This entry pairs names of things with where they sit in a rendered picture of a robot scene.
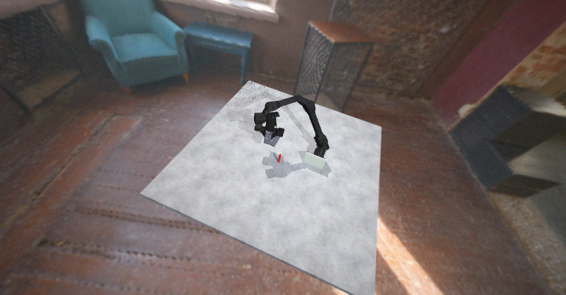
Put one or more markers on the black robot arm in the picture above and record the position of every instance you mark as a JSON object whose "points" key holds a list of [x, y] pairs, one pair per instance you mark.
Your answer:
{"points": [[309, 106]]}

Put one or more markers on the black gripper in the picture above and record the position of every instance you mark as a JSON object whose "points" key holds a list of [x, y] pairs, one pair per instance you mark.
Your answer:
{"points": [[269, 127]]}

